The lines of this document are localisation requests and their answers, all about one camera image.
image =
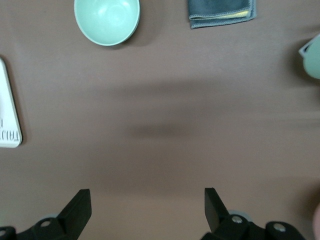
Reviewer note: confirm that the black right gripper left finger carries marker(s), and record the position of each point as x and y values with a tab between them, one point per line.
72	217

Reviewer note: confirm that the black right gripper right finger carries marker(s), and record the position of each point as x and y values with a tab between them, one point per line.
217	215

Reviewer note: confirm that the brown table mat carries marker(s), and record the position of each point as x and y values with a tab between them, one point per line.
160	100

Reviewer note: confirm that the cream bear print tray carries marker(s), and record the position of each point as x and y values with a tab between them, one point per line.
7	105

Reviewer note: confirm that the pale green cup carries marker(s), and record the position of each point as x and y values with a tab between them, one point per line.
313	62

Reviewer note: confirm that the mint green bowl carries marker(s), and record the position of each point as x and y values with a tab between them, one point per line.
107	20

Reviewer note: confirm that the dark grey folded cloth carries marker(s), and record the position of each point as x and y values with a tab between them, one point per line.
220	12

